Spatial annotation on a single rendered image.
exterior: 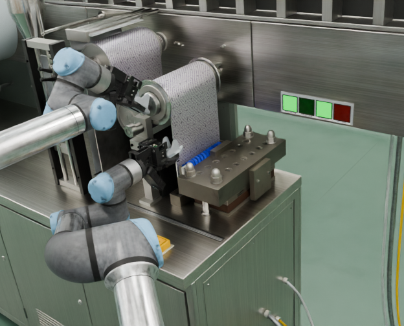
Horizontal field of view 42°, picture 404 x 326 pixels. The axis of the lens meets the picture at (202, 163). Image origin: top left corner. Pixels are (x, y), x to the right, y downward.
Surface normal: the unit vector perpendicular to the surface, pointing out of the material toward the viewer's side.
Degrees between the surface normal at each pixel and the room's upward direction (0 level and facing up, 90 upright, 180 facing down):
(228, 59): 90
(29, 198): 0
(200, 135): 90
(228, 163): 0
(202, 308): 90
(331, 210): 0
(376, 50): 90
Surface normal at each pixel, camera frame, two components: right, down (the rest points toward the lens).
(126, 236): 0.03, -0.65
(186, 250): -0.08, -0.88
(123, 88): -0.52, -0.26
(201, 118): 0.79, 0.23
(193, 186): -0.61, 0.40
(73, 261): -0.20, 0.04
